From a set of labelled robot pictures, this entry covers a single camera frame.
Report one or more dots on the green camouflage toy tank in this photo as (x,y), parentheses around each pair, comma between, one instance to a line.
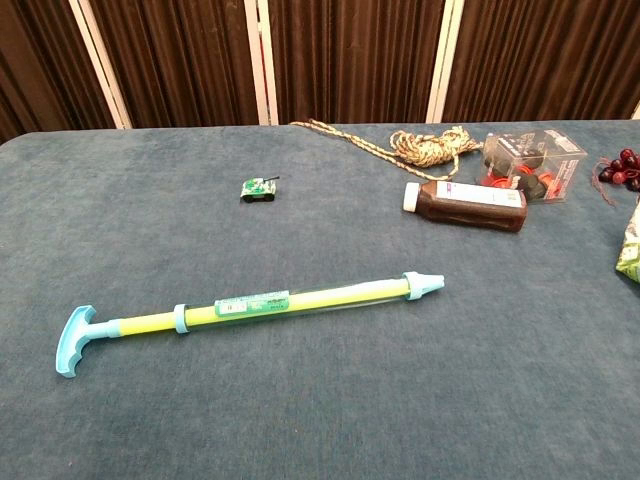
(257,189)

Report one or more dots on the brown bottle with white cap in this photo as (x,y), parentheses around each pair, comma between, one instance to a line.
(465,210)

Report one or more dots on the blue felt table cover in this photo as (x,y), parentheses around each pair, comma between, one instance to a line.
(320,400)

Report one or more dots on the brown curtain screen panel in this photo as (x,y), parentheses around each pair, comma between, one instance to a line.
(350,60)
(35,60)
(175,60)
(550,55)

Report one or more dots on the clear box with black-red items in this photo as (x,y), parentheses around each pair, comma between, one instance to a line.
(550,165)

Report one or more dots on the dark red plastic grape bunch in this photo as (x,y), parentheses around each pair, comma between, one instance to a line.
(622,167)

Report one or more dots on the green white snack packet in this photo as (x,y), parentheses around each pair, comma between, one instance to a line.
(631,250)

